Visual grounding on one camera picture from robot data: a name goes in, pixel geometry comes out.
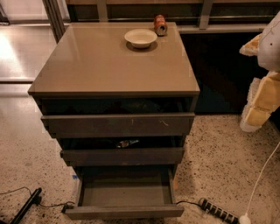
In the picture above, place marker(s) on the grey top drawer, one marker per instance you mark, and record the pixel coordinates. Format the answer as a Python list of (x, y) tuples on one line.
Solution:
[(127, 125)]

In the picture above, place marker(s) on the grey drawer cabinet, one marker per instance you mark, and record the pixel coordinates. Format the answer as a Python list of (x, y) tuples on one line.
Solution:
[(93, 70)]

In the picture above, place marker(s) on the black bar on floor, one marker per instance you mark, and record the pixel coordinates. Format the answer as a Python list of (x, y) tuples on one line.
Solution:
[(34, 199)]

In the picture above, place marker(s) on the white paper bowl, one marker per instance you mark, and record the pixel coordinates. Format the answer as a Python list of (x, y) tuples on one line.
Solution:
[(141, 38)]

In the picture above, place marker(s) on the orange soda can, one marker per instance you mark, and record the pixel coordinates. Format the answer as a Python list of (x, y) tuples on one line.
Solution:
[(160, 25)]

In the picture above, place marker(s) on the grey drawer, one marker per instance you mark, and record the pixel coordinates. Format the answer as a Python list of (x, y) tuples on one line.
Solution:
[(127, 125), (124, 192), (136, 156)]

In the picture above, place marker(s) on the snack bag in drawer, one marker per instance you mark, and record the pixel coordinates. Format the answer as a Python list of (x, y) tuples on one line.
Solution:
[(126, 143)]

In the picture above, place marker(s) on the grey middle drawer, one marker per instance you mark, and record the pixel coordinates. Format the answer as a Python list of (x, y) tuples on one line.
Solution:
[(136, 156)]

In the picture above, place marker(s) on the grey metal railing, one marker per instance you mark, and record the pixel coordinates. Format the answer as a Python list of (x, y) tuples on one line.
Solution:
[(191, 16)]

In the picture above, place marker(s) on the grey bottom drawer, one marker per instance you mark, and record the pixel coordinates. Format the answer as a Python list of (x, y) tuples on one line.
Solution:
[(124, 192)]

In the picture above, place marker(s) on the black power strip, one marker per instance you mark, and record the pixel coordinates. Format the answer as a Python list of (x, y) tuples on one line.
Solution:
[(218, 212)]

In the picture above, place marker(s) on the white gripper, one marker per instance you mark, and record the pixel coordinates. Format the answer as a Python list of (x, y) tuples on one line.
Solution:
[(270, 48)]

